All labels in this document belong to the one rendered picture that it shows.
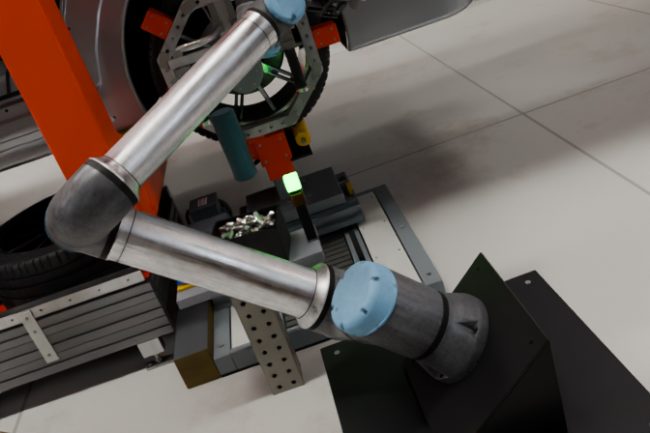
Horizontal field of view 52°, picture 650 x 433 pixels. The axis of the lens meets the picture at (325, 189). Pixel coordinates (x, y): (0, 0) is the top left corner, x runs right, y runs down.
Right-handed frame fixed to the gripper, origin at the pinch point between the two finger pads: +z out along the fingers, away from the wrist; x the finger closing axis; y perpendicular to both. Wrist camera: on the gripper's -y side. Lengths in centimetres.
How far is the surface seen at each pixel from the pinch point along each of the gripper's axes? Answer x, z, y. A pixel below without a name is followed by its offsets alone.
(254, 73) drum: -63, -3, -14
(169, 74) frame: -84, -25, -25
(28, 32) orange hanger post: -53, -73, -16
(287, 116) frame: -81, 16, -8
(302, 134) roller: -85, 22, -3
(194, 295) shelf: -65, -35, 58
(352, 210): -101, 47, 23
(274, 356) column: -77, -10, 77
